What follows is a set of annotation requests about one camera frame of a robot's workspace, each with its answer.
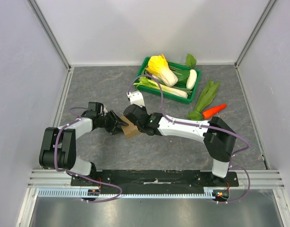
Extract dark green leaf vegetable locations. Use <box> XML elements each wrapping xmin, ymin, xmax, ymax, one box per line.
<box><xmin>169</xmin><ymin>66</ymin><xmax>190</xmax><ymax>85</ymax></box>

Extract celery stalk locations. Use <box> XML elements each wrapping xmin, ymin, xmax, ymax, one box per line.
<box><xmin>133</xmin><ymin>77</ymin><xmax>188</xmax><ymax>98</ymax></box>

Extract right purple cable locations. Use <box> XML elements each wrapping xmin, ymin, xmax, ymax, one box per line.
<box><xmin>127</xmin><ymin>74</ymin><xmax>252</xmax><ymax>205</ymax></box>

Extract slotted cable duct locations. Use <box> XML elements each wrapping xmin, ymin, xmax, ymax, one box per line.
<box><xmin>38</xmin><ymin>188</ymin><xmax>230</xmax><ymax>198</ymax></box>

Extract green long beans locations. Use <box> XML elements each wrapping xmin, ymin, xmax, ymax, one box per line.
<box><xmin>141</xmin><ymin>69</ymin><xmax>163</xmax><ymax>83</ymax></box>

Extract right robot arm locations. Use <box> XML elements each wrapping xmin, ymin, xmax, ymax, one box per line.
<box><xmin>124</xmin><ymin>104</ymin><xmax>236</xmax><ymax>186</ymax></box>

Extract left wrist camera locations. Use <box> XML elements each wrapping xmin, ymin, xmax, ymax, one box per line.
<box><xmin>102</xmin><ymin>107</ymin><xmax>109</xmax><ymax>114</ymax></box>

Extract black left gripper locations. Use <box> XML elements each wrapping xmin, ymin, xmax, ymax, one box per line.
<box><xmin>97</xmin><ymin>110</ymin><xmax>128</xmax><ymax>136</ymax></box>

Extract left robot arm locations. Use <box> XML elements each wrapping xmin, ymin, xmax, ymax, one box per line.
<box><xmin>39</xmin><ymin>102</ymin><xmax>128</xmax><ymax>186</ymax></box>

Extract orange carrot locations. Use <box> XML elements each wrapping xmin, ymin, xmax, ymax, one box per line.
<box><xmin>202</xmin><ymin>104</ymin><xmax>227</xmax><ymax>120</ymax></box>

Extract green leafy lettuce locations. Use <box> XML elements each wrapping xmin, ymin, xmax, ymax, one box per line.
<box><xmin>195</xmin><ymin>80</ymin><xmax>221</xmax><ymax>112</ymax></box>

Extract white radish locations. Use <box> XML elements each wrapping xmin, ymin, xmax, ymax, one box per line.
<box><xmin>186</xmin><ymin>69</ymin><xmax>197</xmax><ymax>89</ymax></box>

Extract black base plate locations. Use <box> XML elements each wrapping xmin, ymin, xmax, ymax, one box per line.
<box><xmin>70</xmin><ymin>169</ymin><xmax>239</xmax><ymax>189</ymax></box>

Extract brown cardboard express box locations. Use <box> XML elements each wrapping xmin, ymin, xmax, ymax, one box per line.
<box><xmin>120</xmin><ymin>116</ymin><xmax>141</xmax><ymax>139</ymax></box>

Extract green plastic tray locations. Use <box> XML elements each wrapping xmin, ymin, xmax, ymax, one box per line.
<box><xmin>133</xmin><ymin>57</ymin><xmax>201</xmax><ymax>104</ymax></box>

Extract yellow napa cabbage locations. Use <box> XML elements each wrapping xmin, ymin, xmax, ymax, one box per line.
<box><xmin>146</xmin><ymin>54</ymin><xmax>178</xmax><ymax>87</ymax></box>

